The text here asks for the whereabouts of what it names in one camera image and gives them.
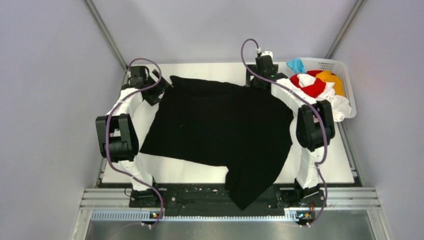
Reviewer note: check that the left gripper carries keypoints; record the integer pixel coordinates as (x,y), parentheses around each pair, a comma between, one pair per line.
(161,87)

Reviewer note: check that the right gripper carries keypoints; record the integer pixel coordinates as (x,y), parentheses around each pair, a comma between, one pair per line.
(248,80)

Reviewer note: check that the black t shirt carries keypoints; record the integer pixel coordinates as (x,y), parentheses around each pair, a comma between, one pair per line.
(244,129)

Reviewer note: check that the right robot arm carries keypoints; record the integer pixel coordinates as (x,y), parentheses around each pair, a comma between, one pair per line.
(314,129)

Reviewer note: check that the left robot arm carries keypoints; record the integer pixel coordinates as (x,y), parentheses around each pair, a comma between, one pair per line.
(118,141)

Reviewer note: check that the light blue t shirt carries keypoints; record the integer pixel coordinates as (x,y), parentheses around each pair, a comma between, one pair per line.
(296,65)

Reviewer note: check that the red t shirt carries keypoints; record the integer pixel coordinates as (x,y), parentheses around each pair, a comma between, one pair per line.
(309,83)

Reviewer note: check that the yellow t shirt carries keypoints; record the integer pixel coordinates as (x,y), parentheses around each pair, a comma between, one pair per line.
(332,82)

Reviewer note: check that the white plastic laundry basket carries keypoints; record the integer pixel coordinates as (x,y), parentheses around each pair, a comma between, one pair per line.
(338,68)

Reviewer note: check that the white t shirt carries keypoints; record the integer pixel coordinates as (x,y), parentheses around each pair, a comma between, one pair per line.
(340,105)

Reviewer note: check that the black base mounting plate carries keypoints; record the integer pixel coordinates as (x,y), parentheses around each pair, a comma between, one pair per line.
(213,200)

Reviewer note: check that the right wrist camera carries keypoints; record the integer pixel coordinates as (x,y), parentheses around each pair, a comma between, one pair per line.
(261,53)

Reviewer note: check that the left corner metal post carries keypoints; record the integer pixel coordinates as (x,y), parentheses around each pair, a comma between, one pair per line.
(105,33)

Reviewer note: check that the corner metal post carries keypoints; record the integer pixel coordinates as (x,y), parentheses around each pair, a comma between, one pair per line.
(105,33)
(357,7)

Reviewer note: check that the right corner metal post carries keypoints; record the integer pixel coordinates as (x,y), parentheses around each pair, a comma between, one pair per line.
(357,7)

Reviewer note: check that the aluminium frame rail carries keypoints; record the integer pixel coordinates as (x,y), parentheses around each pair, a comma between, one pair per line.
(352,213)

